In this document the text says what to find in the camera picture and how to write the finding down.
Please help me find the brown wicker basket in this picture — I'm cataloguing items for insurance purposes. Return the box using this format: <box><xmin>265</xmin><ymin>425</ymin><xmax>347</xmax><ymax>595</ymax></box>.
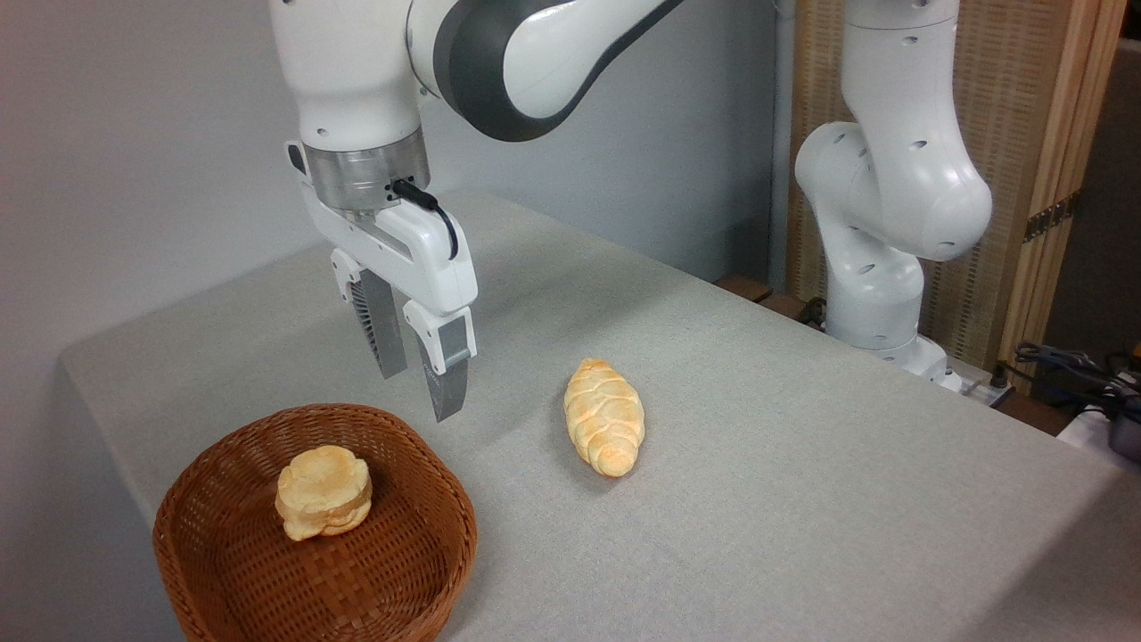
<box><xmin>152</xmin><ymin>403</ymin><xmax>479</xmax><ymax>642</ymax></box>

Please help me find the round flower-shaped bread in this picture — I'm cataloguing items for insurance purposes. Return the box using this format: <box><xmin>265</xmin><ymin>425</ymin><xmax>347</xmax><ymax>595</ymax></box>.
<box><xmin>274</xmin><ymin>445</ymin><xmax>374</xmax><ymax>542</ymax></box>

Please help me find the wooden bamboo folding screen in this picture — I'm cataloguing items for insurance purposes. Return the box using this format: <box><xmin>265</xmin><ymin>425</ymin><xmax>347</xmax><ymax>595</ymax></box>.
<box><xmin>787</xmin><ymin>0</ymin><xmax>1129</xmax><ymax>395</ymax></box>

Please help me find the brass screen hinge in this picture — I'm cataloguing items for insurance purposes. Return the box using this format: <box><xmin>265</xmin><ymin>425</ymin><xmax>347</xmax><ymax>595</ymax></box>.
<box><xmin>1022</xmin><ymin>191</ymin><xmax>1082</xmax><ymax>244</ymax></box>

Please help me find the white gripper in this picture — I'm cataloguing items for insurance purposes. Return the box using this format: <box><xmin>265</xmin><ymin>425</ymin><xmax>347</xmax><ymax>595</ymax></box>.
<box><xmin>286</xmin><ymin>140</ymin><xmax>479</xmax><ymax>424</ymax></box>

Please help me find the grey tablecloth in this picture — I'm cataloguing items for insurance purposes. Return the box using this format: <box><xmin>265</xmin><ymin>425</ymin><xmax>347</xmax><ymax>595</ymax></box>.
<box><xmin>58</xmin><ymin>191</ymin><xmax>1141</xmax><ymax>642</ymax></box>

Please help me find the long braided bread loaf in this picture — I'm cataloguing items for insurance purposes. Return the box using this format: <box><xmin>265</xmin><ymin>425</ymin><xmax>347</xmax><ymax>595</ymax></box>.
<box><xmin>563</xmin><ymin>358</ymin><xmax>646</xmax><ymax>479</ymax></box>

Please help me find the black cable bundle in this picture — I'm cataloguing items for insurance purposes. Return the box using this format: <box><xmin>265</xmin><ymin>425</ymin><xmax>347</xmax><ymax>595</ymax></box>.
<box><xmin>1013</xmin><ymin>342</ymin><xmax>1141</xmax><ymax>422</ymax></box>

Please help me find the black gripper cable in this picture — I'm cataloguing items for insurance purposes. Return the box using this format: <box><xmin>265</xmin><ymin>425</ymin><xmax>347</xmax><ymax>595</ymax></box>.
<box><xmin>390</xmin><ymin>178</ymin><xmax>461</xmax><ymax>262</ymax></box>

